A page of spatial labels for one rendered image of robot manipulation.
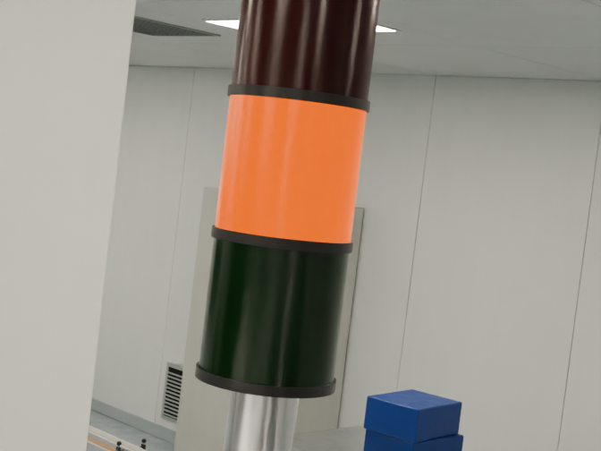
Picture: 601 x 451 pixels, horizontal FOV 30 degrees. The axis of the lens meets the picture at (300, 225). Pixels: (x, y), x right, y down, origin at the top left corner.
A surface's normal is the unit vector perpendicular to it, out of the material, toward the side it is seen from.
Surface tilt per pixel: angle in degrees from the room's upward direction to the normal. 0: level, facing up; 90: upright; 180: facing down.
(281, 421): 90
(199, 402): 90
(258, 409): 90
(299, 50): 90
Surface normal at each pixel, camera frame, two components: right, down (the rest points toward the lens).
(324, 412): 0.69, 0.12
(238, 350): -0.39, 0.00
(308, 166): 0.22, 0.07
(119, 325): -0.71, -0.05
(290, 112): -0.09, 0.04
